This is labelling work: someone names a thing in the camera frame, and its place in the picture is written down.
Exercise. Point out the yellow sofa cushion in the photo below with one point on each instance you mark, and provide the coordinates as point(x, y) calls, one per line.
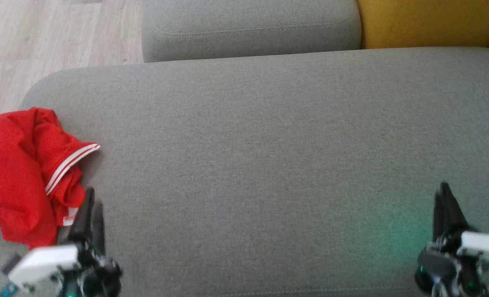
point(430, 22)

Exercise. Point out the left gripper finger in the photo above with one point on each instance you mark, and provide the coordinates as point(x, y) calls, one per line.
point(82, 218)
point(99, 229)

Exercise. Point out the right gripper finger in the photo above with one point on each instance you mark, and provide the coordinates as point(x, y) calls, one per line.
point(437, 218)
point(452, 210)

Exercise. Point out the grey fabric sofa seat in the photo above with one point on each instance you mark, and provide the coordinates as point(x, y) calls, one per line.
point(269, 165)

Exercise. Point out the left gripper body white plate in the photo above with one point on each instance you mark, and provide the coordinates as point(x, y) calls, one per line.
point(42, 264)

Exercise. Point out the grey sofa back cushion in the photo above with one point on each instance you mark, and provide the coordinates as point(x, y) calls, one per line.
point(248, 29)

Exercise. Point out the red mesh shorts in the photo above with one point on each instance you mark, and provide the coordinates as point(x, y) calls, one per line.
point(5, 177)

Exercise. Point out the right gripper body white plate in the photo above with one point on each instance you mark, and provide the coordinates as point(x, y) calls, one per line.
point(471, 255)

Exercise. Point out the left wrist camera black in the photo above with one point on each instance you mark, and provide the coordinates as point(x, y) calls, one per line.
point(11, 264)

